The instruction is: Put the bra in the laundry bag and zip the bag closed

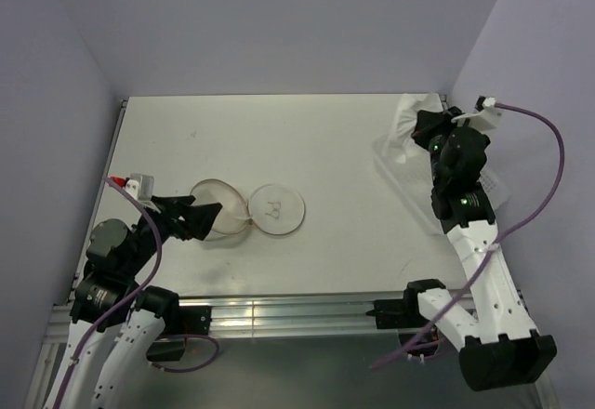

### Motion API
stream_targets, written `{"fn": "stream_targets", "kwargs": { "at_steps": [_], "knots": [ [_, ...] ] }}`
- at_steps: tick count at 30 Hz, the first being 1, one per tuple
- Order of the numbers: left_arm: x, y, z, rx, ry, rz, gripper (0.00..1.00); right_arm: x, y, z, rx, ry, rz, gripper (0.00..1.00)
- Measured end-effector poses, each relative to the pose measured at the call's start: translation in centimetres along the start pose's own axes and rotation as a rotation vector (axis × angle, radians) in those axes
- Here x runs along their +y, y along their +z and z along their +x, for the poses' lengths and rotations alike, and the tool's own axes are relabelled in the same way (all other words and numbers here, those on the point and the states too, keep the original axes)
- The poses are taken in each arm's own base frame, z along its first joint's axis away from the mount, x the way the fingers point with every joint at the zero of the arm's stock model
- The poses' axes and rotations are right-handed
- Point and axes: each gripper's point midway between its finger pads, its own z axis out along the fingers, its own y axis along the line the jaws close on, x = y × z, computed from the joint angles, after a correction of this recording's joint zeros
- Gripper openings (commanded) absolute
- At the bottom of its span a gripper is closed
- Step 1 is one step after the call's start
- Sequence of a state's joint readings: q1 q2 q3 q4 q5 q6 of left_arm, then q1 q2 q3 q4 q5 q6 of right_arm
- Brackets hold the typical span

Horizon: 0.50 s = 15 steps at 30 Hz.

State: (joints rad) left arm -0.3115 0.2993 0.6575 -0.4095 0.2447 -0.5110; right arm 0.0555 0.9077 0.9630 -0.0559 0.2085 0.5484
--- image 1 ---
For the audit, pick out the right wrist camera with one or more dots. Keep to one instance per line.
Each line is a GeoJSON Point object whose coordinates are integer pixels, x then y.
{"type": "Point", "coordinates": [485, 117]}

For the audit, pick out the white bra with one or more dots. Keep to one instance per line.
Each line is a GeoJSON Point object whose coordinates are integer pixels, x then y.
{"type": "Point", "coordinates": [399, 145]}

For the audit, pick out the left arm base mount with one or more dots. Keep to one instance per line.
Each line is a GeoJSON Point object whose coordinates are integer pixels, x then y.
{"type": "Point", "coordinates": [191, 320]}

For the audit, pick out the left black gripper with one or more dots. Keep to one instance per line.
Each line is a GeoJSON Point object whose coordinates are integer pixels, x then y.
{"type": "Point", "coordinates": [196, 218]}

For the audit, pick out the round mesh laundry bag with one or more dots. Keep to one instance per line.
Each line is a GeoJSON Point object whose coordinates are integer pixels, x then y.
{"type": "Point", "coordinates": [273, 209]}

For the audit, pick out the aluminium rail frame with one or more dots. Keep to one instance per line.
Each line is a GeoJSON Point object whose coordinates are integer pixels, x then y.
{"type": "Point", "coordinates": [358, 243]}

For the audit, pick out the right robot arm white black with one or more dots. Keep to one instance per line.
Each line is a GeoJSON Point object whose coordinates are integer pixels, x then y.
{"type": "Point", "coordinates": [499, 344]}

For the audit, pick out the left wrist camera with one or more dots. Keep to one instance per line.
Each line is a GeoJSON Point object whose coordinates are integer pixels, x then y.
{"type": "Point", "coordinates": [140, 187]}

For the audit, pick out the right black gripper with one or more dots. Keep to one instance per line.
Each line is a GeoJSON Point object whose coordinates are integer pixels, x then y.
{"type": "Point", "coordinates": [429, 122]}

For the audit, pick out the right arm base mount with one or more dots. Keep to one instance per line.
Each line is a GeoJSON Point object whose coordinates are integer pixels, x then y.
{"type": "Point", "coordinates": [394, 314]}

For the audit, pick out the white perforated plastic basket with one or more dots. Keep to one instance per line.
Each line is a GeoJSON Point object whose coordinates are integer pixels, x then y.
{"type": "Point", "coordinates": [411, 181]}

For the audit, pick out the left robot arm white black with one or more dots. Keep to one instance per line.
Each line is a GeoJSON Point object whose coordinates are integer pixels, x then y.
{"type": "Point", "coordinates": [115, 319]}

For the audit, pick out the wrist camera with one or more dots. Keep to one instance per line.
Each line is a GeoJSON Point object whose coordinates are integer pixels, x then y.
{"type": "Point", "coordinates": [140, 187]}
{"type": "Point", "coordinates": [485, 117]}

